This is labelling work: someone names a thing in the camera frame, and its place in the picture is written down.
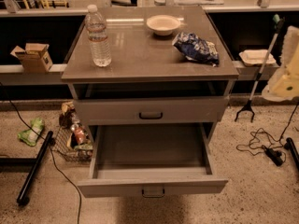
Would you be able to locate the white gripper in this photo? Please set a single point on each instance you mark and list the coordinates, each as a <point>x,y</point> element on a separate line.
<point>287,85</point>

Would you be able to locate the grey drawer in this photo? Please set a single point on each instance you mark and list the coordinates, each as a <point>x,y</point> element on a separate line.
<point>151,161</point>
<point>146,111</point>

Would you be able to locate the grey top drawer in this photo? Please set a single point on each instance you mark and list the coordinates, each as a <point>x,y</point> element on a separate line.
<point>146,111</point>

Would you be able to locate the grey drawer cabinet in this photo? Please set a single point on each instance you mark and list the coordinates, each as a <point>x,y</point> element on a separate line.
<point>146,66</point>

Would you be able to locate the grabber reacher tool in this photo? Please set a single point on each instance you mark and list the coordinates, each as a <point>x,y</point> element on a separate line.
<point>247,107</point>

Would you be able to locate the white takeout container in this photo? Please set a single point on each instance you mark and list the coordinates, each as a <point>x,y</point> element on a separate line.
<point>253,57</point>

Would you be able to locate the blue chip bag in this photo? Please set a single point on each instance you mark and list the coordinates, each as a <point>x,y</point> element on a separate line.
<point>196,49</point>

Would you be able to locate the black bar right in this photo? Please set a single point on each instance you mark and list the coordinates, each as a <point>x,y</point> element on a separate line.
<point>289,145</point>

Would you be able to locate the white bowl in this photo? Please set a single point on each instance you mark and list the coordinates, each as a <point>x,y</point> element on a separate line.
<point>163,25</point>

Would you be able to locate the clear plastic water bottle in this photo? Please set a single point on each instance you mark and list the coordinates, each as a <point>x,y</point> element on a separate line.
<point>97,34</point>

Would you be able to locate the brown cardboard box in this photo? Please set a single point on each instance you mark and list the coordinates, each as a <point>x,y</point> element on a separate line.
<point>34,58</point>

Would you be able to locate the green snack bag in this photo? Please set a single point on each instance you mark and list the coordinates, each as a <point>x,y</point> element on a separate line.
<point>30,136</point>

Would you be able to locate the black metal floor bar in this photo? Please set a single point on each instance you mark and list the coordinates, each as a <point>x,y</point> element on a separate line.
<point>23,198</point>

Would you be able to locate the black power adapter with cord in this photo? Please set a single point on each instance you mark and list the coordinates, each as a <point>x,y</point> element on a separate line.
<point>272,151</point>

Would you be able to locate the wire basket with items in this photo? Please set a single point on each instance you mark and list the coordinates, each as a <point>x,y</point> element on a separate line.
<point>72,141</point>

